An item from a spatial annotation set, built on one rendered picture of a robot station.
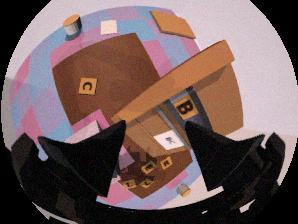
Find grey canister with orange lid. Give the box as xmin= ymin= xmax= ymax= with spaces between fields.
xmin=176 ymin=184 xmax=192 ymax=198
xmin=63 ymin=14 xmax=82 ymax=35

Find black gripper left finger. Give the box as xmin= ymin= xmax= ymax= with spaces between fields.
xmin=37 ymin=120 xmax=126 ymax=198

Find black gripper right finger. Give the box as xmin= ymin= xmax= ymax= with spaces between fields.
xmin=185 ymin=120 xmax=265 ymax=192

